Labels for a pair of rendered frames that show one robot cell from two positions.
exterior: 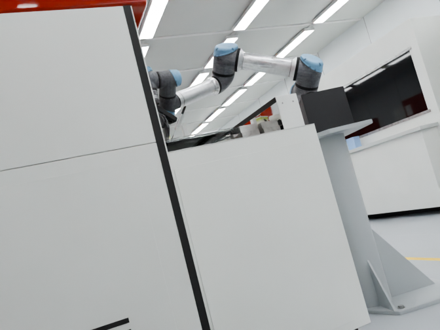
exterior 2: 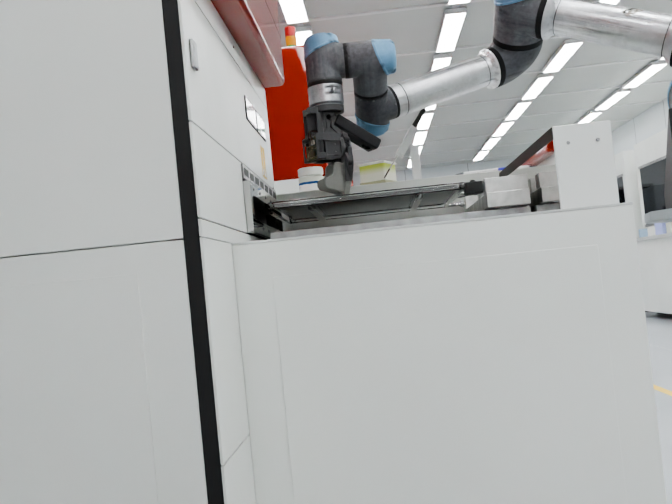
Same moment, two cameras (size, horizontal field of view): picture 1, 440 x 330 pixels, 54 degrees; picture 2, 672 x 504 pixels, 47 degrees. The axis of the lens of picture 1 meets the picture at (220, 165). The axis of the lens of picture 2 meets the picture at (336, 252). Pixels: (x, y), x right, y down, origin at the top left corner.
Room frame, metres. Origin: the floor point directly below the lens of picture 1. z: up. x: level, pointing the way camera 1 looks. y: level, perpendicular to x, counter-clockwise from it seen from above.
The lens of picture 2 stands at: (0.31, -0.45, 0.74)
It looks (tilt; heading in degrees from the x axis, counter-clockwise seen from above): 2 degrees up; 25
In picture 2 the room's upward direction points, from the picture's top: 6 degrees counter-clockwise
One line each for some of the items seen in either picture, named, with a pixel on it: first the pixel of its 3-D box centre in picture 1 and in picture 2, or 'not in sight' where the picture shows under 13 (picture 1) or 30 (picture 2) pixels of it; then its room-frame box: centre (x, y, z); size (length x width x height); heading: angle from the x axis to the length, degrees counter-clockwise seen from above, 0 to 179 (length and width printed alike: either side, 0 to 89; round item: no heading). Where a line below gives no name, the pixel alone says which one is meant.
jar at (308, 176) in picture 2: not in sight; (311, 185); (2.20, 0.47, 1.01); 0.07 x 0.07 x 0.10
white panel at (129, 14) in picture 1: (125, 114); (237, 142); (1.53, 0.29, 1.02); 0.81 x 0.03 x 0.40; 22
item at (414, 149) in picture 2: (181, 128); (407, 154); (2.06, 0.14, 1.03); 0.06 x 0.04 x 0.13; 112
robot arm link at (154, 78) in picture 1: (146, 80); (324, 61); (1.80, 0.22, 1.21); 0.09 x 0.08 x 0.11; 114
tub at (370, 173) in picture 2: not in sight; (378, 176); (2.13, 0.25, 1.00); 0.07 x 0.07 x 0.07; 86
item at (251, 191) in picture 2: not in sight; (265, 215); (1.70, 0.34, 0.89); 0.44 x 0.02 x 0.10; 22
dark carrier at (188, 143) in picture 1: (178, 147); (366, 204); (1.79, 0.15, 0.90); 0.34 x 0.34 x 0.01; 22
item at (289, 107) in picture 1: (260, 130); (548, 185); (1.87, -0.21, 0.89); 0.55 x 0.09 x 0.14; 22
